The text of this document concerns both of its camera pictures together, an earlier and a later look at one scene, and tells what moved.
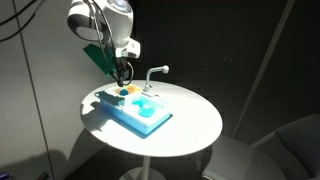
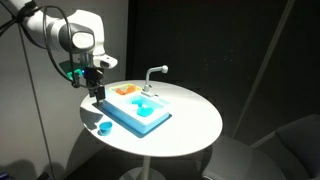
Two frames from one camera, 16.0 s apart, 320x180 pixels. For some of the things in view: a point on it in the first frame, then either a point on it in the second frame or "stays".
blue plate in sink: (146, 112) stays
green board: (103, 58) -> (78, 70)
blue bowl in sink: (138, 102) stays
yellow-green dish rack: (127, 91) stays
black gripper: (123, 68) -> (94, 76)
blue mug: (123, 92) -> (104, 128)
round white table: (194, 124) stays
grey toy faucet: (148, 87) stays
